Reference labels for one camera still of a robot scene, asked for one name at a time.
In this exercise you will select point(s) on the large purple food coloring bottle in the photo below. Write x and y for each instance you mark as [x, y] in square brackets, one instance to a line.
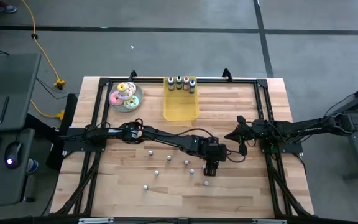
[171, 83]

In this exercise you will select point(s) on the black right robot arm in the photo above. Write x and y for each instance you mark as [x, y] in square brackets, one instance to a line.
[306, 126]

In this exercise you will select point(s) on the white sprinkled toy donut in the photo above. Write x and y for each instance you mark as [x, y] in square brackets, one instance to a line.
[132, 88]

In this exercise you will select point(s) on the large blue food coloring bottle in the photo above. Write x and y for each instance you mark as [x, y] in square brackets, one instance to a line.
[192, 86]

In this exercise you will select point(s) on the dark grey desk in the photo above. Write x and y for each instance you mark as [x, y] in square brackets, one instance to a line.
[8, 74]

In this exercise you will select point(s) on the black aluminium table frame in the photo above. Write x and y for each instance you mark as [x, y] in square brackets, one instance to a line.
[228, 81]

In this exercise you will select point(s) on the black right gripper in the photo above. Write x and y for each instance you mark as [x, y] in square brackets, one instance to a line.
[248, 133]

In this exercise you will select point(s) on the translucent yellow plastic tray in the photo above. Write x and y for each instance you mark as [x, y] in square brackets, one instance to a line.
[180, 105]

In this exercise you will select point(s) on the small black food coloring bottle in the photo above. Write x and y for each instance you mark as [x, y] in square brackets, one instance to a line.
[169, 157]

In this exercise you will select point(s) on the small yellow toy donut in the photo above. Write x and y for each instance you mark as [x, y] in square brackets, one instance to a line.
[118, 88]

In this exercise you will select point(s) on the pink toy donut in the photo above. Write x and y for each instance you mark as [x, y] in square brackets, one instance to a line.
[112, 99]

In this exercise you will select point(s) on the large black food coloring bottle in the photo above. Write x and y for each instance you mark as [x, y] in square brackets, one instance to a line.
[179, 82]

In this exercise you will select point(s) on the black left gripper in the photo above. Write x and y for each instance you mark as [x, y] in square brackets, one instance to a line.
[215, 153]

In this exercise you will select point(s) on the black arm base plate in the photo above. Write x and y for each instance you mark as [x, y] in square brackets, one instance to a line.
[287, 148]
[73, 143]

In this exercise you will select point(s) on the blue and white can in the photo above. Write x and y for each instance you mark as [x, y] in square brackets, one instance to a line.
[33, 165]

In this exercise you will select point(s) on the grey metal bracket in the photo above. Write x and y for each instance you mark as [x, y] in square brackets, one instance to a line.
[269, 221]
[95, 220]

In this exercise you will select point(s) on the small red food coloring bottle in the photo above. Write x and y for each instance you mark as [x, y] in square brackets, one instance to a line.
[186, 162]

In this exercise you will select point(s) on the black frame clamp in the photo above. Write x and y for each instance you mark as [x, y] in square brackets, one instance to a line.
[132, 74]
[227, 74]

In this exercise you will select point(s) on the large pink food coloring bottle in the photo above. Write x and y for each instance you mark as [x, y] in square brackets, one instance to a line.
[186, 83]

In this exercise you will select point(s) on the person's shoe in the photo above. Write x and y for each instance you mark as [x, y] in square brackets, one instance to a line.
[3, 7]

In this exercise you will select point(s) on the small green food coloring bottle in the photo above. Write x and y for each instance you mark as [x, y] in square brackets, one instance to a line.
[191, 171]

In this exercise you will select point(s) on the small purple food coloring bottle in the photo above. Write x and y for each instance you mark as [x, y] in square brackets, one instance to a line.
[150, 152]

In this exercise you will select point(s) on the black pen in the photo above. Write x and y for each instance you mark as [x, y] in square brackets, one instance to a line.
[4, 109]

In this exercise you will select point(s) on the purple toy donut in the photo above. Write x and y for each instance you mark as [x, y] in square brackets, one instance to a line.
[124, 95]

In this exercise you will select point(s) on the green toy donut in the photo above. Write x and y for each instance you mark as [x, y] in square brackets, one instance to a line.
[136, 101]

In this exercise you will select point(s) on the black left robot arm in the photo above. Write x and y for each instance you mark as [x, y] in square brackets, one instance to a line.
[166, 140]

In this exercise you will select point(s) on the grey round plate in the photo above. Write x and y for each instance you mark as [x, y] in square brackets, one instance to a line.
[121, 108]

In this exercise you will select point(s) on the black computer mouse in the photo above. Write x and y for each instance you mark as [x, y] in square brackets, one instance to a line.
[12, 152]

